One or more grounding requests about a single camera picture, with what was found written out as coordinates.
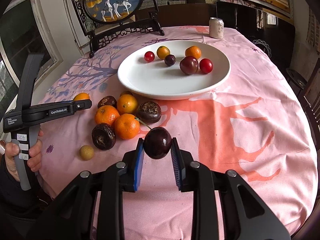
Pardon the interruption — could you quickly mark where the dark cherry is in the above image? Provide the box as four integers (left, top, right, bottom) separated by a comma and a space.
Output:
135, 117, 172, 160
164, 54, 176, 67

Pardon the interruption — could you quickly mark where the tan longan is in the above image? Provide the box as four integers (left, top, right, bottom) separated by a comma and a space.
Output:
79, 145, 94, 161

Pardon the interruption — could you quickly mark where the red cherry tomato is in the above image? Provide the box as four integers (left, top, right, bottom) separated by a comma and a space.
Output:
199, 59, 213, 74
144, 51, 155, 62

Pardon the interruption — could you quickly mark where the dark red plum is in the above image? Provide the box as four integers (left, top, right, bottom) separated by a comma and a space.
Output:
180, 56, 199, 75

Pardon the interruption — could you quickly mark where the yellow orange citrus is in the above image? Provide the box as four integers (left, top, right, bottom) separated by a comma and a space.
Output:
157, 46, 170, 60

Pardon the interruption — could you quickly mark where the large orange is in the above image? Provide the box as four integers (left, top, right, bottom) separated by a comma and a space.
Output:
184, 46, 202, 60

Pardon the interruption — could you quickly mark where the person left hand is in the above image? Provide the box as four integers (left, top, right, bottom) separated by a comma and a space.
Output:
4, 129, 45, 183

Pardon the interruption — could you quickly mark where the small orange far left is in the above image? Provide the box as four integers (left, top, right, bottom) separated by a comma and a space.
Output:
73, 92, 90, 101

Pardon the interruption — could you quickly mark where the mandarin with green stem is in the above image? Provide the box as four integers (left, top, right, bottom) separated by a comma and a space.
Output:
94, 105, 120, 127

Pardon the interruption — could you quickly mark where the mandarin centre right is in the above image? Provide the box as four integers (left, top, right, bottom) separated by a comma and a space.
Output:
114, 113, 140, 140

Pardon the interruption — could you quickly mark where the dark water chestnut right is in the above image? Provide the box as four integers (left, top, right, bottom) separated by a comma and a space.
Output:
136, 101, 162, 124

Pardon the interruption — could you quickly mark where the small round orange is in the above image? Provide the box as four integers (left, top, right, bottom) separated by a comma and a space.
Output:
117, 94, 138, 115

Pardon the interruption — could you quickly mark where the white round plate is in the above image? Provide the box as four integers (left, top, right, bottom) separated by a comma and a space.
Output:
118, 40, 231, 100

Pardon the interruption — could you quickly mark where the round deer screen ornament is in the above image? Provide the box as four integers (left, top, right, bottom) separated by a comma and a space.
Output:
71, 0, 164, 58

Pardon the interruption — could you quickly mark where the white beverage can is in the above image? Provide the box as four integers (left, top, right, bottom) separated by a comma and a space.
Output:
209, 17, 224, 39

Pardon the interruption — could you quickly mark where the dark wooden chair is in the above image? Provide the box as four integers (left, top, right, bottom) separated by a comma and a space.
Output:
298, 59, 319, 145

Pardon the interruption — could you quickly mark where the bamboo curtain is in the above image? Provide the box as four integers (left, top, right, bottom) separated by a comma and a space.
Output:
306, 8, 320, 54

